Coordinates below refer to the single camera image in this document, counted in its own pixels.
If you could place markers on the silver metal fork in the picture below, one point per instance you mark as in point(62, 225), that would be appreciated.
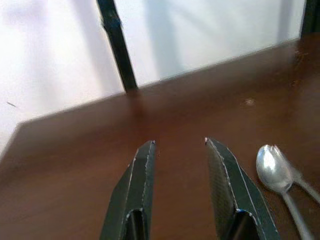
point(297, 175)

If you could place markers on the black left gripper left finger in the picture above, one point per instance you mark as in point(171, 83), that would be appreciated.
point(135, 190)

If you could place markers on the black metal chair leg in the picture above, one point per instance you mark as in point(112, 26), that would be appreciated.
point(118, 45)

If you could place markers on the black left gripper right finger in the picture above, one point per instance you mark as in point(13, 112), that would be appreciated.
point(232, 187)

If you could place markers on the silver metal spoon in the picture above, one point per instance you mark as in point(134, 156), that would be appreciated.
point(271, 170)

